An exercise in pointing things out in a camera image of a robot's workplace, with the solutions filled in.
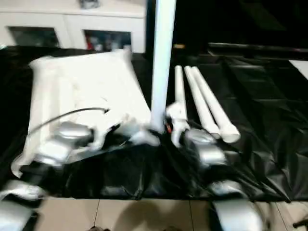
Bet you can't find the white plastic table leg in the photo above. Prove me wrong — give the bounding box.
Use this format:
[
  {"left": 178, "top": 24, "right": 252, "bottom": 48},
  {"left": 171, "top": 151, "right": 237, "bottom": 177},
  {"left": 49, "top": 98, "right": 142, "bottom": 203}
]
[
  {"left": 191, "top": 66, "right": 241, "bottom": 144},
  {"left": 184, "top": 66, "right": 221, "bottom": 140},
  {"left": 150, "top": 0, "right": 178, "bottom": 134},
  {"left": 174, "top": 65, "right": 190, "bottom": 121}
]

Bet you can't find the black horizontal bar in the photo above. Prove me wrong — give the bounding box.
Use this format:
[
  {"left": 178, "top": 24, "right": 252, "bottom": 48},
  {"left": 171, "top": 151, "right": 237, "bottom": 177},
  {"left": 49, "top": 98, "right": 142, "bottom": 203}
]
[{"left": 208, "top": 42, "right": 308, "bottom": 55}]

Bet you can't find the dark object on cabinet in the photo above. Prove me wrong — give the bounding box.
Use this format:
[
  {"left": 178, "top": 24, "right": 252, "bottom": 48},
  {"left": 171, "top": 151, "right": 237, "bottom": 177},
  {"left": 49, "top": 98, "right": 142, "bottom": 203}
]
[{"left": 79, "top": 0, "right": 99, "bottom": 9}]

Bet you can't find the black backdrop cloth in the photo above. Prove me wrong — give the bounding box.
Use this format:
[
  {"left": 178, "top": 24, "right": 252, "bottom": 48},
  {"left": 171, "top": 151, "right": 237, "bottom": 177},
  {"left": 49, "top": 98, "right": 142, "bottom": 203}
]
[{"left": 145, "top": 0, "right": 308, "bottom": 52}]

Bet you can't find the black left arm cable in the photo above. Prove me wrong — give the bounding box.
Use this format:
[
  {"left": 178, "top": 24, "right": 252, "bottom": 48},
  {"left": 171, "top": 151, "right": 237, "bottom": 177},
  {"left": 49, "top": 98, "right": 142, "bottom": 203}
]
[{"left": 27, "top": 107, "right": 110, "bottom": 137}]

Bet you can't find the black glossy mat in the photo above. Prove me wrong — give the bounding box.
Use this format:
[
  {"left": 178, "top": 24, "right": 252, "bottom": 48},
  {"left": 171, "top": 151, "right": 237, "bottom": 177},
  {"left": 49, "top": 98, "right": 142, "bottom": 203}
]
[{"left": 0, "top": 44, "right": 308, "bottom": 202}]

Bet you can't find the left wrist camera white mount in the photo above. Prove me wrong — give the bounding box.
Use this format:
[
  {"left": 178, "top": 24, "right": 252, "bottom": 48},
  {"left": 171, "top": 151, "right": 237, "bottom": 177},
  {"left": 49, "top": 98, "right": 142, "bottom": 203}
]
[{"left": 89, "top": 115, "right": 123, "bottom": 150}]

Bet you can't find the white glass-door cabinet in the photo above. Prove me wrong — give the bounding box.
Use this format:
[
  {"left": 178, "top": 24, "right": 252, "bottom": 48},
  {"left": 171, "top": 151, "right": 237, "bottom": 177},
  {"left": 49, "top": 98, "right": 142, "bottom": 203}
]
[{"left": 0, "top": 0, "right": 146, "bottom": 53}]

